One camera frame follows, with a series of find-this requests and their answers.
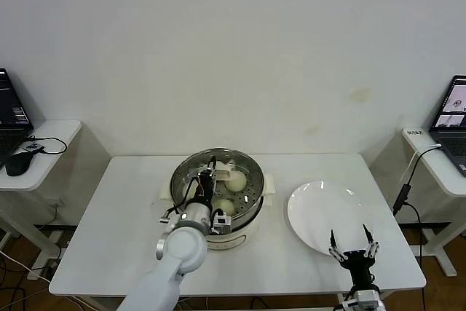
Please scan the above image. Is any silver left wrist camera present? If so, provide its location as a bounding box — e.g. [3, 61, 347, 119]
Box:
[210, 210, 233, 235]

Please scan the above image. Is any black computer mouse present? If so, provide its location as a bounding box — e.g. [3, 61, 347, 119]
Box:
[4, 151, 33, 177]

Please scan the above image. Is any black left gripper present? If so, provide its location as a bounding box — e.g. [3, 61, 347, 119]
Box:
[191, 156, 219, 205]

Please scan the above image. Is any black usb hub with cable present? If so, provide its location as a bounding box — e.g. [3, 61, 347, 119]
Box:
[22, 135, 68, 155]

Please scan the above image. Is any white electric cooker base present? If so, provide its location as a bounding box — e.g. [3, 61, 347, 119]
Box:
[159, 172, 276, 254]

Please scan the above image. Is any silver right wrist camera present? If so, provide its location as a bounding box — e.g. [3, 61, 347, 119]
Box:
[341, 288, 382, 310]

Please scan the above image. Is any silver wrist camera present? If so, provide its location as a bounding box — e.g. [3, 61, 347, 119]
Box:
[341, 288, 382, 310]
[210, 210, 233, 235]

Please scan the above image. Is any white side table rounded corner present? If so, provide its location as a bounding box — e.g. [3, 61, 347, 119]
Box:
[0, 119, 112, 257]

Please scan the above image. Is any glass lid with white handle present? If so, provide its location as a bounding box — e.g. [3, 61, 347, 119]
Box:
[170, 148, 265, 219]

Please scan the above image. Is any stainless steel steamer insert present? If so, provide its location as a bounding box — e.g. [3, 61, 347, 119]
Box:
[169, 147, 266, 235]

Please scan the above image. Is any white power strip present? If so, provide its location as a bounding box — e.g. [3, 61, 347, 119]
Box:
[27, 258, 63, 281]

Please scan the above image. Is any white side table with legs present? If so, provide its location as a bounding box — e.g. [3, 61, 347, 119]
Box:
[402, 127, 466, 277]

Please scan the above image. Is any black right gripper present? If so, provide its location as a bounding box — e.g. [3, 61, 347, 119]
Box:
[328, 224, 380, 285]

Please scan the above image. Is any grey laptop with bright screen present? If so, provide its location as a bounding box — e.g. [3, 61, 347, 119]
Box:
[428, 74, 466, 177]

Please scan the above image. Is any black laptop with dark screen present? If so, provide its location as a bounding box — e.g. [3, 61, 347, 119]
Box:
[0, 67, 35, 168]

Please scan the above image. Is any black power adapter cable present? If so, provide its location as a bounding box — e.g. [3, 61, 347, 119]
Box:
[392, 145, 444, 267]

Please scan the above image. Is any white round plate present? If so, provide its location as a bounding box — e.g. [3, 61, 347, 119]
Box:
[286, 180, 376, 257]

